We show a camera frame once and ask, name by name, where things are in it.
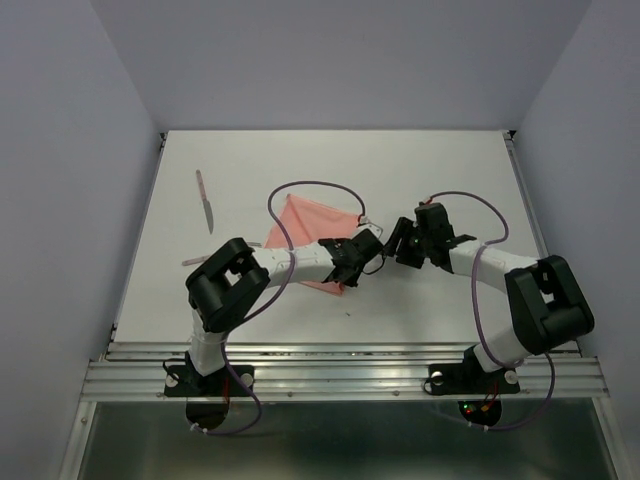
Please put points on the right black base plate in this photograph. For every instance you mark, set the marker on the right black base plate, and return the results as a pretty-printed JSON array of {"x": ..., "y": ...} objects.
[{"x": 456, "y": 379}]

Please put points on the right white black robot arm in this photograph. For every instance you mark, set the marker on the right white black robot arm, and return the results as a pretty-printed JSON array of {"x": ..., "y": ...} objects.
[{"x": 546, "y": 303}]

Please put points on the pink handled fork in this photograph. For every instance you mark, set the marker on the pink handled fork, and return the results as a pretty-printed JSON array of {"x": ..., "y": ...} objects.
[{"x": 202, "y": 259}]

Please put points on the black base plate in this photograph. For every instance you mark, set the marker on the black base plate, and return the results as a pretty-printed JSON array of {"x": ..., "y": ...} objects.
[
  {"x": 456, "y": 379},
  {"x": 183, "y": 381}
]

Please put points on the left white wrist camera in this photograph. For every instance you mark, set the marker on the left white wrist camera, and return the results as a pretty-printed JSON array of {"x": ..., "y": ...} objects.
[{"x": 366, "y": 225}]

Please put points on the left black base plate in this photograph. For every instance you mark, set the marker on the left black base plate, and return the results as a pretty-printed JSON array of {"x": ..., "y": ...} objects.
[{"x": 183, "y": 381}]

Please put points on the aluminium rail frame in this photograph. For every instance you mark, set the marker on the aluminium rail frame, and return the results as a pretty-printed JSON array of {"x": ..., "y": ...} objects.
[{"x": 339, "y": 377}]

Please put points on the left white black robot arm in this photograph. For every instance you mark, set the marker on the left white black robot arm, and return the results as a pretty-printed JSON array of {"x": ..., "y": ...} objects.
[{"x": 223, "y": 290}]

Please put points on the pink handled knife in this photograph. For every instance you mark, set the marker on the pink handled knife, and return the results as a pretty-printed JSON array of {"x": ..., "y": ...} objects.
[{"x": 205, "y": 201}]

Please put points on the pink cloth napkin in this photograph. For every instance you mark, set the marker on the pink cloth napkin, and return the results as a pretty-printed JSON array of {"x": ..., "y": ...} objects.
[{"x": 306, "y": 222}]

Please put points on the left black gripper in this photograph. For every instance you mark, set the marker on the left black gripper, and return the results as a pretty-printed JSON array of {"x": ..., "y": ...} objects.
[{"x": 350, "y": 281}]

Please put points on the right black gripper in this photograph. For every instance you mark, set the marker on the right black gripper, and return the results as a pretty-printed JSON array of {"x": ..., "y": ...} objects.
[{"x": 402, "y": 255}]

